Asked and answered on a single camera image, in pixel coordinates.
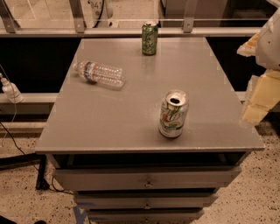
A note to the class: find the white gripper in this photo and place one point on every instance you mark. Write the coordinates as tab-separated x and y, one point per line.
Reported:
269	46

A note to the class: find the green soda can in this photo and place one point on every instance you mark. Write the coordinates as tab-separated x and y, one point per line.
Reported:
149	37

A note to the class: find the white 7up can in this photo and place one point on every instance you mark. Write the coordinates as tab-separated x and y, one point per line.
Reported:
173	113

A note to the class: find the grey drawer cabinet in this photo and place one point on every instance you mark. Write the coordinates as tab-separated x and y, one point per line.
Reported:
91	127

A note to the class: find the top grey drawer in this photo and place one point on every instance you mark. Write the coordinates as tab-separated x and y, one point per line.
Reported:
146	178

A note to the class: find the grey drawer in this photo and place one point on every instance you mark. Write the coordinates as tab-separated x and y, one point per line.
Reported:
131	215
146	200
146	178

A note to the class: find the clear plastic water bottle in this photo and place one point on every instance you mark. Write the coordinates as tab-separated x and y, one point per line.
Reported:
100	74

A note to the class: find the bottom grey drawer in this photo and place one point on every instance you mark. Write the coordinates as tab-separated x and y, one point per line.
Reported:
131	215

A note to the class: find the middle grey drawer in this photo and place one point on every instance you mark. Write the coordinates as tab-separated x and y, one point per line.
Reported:
146	200

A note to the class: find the black metal stand leg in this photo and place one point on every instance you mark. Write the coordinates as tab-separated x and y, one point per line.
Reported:
38	162

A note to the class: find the white plug adapter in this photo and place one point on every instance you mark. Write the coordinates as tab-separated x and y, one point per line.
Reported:
11	90

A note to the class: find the grey metal railing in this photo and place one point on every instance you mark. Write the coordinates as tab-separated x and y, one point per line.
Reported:
71	18

